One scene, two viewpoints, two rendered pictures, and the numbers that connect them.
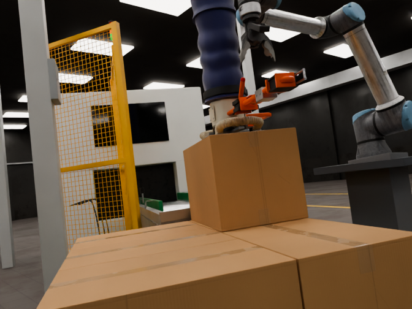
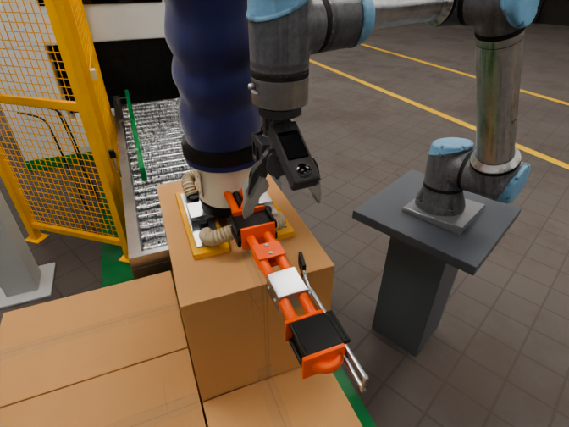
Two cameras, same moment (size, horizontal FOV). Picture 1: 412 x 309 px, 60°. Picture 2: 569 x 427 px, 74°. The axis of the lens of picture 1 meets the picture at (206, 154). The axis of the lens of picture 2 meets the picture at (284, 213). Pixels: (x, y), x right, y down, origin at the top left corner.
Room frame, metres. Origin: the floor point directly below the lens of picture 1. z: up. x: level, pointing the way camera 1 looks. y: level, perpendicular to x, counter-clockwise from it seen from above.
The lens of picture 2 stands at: (0.86, -0.20, 1.61)
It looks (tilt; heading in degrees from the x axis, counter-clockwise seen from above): 34 degrees down; 354
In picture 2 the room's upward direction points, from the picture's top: straight up
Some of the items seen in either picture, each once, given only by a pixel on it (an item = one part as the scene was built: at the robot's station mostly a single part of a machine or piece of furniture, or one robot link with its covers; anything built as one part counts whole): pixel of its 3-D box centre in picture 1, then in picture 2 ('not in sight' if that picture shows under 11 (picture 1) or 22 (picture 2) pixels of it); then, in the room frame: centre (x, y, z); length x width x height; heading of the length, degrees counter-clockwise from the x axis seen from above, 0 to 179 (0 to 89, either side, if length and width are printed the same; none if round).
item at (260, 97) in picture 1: (265, 94); (286, 289); (1.39, -0.26, 1.07); 0.07 x 0.07 x 0.04; 16
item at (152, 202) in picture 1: (144, 203); (128, 125); (3.55, 0.66, 0.60); 1.60 x 0.11 x 0.09; 16
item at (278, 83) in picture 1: (279, 83); (312, 342); (1.25, -0.29, 1.07); 0.08 x 0.07 x 0.05; 16
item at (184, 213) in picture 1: (217, 208); (214, 241); (2.17, -0.03, 0.58); 0.70 x 0.03 x 0.06; 106
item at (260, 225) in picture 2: (245, 105); (253, 226); (1.59, -0.20, 1.07); 0.10 x 0.08 x 0.06; 106
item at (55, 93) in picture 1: (54, 82); not in sight; (2.62, 1.06, 1.62); 0.20 x 0.05 x 0.30; 16
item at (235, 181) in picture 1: (236, 179); (237, 267); (1.81, -0.14, 0.74); 0.60 x 0.40 x 0.40; 15
